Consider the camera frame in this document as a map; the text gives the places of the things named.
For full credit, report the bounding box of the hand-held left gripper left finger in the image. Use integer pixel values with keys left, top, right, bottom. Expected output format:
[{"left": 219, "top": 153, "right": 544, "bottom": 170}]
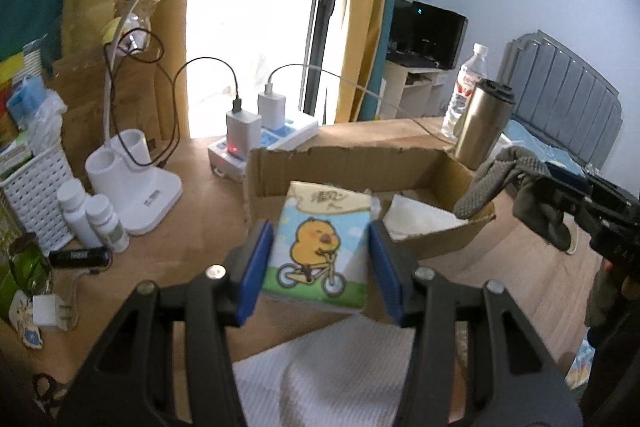
[{"left": 56, "top": 219, "right": 276, "bottom": 427}]

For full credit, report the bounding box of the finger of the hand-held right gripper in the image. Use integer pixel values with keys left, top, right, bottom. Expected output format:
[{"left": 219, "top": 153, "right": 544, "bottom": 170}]
[
  {"left": 542, "top": 161, "right": 602, "bottom": 198},
  {"left": 546, "top": 189, "right": 603, "bottom": 229}
]

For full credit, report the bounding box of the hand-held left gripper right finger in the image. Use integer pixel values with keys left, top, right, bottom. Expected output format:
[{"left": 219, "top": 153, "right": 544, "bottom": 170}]
[{"left": 368, "top": 219, "right": 586, "bottom": 427}]

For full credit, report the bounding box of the duck print tissue pack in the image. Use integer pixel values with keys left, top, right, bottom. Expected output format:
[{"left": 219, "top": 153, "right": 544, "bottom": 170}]
[{"left": 260, "top": 181, "right": 383, "bottom": 314}]

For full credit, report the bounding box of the brown cardboard box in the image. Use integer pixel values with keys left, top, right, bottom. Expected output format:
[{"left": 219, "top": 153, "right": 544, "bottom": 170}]
[{"left": 243, "top": 146, "right": 497, "bottom": 258}]

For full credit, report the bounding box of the white towel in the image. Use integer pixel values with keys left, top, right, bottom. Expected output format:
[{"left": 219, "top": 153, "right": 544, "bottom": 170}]
[{"left": 231, "top": 316, "right": 473, "bottom": 427}]

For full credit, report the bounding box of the light blue bedding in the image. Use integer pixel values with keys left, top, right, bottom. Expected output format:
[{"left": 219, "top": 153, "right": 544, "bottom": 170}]
[{"left": 495, "top": 117, "right": 588, "bottom": 178}]

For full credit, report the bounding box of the grey padded headboard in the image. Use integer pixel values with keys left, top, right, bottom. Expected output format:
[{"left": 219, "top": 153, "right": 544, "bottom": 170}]
[{"left": 492, "top": 32, "right": 623, "bottom": 172}]

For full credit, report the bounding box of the steel tumbler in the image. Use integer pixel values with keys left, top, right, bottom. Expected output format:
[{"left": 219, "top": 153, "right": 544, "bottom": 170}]
[{"left": 452, "top": 78, "right": 516, "bottom": 170}]

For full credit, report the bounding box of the clear water bottle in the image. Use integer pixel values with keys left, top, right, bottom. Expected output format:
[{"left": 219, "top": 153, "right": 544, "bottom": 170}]
[{"left": 441, "top": 43, "right": 488, "bottom": 138}]

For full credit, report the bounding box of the white charger with black plug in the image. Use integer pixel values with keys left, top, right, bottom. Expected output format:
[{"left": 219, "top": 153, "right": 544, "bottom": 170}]
[{"left": 226, "top": 109, "right": 263, "bottom": 162}]

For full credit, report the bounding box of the white power strip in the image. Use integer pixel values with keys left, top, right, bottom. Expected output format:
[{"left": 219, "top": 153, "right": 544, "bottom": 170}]
[{"left": 207, "top": 118, "right": 320, "bottom": 182}]

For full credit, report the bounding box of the white desk lamp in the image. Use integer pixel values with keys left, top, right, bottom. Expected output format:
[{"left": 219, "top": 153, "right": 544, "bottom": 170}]
[{"left": 84, "top": 0, "right": 271, "bottom": 236}]

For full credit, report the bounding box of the short white pill bottle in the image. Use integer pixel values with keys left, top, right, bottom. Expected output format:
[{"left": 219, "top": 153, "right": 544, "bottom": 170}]
[{"left": 85, "top": 194, "right": 130, "bottom": 253}]

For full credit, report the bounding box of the black stick device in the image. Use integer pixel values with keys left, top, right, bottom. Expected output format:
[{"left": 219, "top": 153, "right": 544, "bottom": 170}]
[{"left": 48, "top": 245, "right": 112, "bottom": 271}]

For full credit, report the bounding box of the white cabinet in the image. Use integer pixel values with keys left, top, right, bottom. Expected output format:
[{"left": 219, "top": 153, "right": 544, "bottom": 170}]
[{"left": 382, "top": 59, "right": 463, "bottom": 120}]

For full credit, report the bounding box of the tall white pill bottle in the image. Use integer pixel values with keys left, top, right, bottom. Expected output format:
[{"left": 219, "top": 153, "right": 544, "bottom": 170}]
[{"left": 56, "top": 181, "right": 103, "bottom": 248}]

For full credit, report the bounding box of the black television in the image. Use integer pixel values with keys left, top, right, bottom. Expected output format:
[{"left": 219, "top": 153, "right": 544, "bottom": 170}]
[{"left": 387, "top": 0, "right": 469, "bottom": 70}]

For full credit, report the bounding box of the brown paper bag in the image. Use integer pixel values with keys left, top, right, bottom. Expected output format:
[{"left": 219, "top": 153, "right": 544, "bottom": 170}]
[{"left": 52, "top": 0, "right": 193, "bottom": 152}]

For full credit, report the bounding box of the white plug adapter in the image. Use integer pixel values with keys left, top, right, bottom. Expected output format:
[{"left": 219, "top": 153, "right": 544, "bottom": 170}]
[{"left": 32, "top": 294, "right": 80, "bottom": 330}]

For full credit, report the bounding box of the dark green glass object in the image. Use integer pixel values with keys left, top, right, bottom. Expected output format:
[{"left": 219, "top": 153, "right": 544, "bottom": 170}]
[{"left": 6, "top": 232, "right": 53, "bottom": 295}]

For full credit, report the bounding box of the white woven plastic basket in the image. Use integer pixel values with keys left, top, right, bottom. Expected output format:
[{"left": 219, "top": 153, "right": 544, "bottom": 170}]
[{"left": 0, "top": 142, "right": 75, "bottom": 255}]

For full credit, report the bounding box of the crumpled white plastic bag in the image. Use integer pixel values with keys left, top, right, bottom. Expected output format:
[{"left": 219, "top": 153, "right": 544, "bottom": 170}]
[{"left": 25, "top": 89, "right": 68, "bottom": 152}]

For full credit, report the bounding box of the narrow yellow curtain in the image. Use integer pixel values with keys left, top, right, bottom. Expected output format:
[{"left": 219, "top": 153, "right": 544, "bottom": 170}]
[{"left": 335, "top": 0, "right": 398, "bottom": 124}]

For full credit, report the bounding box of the green white carton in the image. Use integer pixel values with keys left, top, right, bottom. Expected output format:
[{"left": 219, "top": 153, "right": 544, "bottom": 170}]
[{"left": 0, "top": 132, "right": 36, "bottom": 180}]

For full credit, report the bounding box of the yellow duck toy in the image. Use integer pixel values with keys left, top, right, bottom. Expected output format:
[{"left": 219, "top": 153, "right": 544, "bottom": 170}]
[{"left": 100, "top": 14, "right": 126, "bottom": 45}]

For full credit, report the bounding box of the blue mask pack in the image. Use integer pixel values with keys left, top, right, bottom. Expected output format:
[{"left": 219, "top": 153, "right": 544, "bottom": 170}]
[{"left": 7, "top": 77, "right": 48, "bottom": 120}]

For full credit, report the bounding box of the black power cable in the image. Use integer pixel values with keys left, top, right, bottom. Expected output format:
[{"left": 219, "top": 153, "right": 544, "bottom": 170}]
[{"left": 102, "top": 27, "right": 244, "bottom": 168}]

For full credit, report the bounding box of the white charging cable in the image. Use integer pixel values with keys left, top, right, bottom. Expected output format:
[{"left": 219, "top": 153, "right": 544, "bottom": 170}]
[{"left": 266, "top": 64, "right": 456, "bottom": 140}]

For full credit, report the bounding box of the cartoon keychain card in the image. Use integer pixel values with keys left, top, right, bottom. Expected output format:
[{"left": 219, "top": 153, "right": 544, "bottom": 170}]
[{"left": 9, "top": 289, "right": 46, "bottom": 350}]

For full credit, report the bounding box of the black sliding door frame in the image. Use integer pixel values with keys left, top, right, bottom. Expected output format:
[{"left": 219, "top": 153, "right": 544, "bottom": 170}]
[{"left": 302, "top": 0, "right": 351, "bottom": 120}]

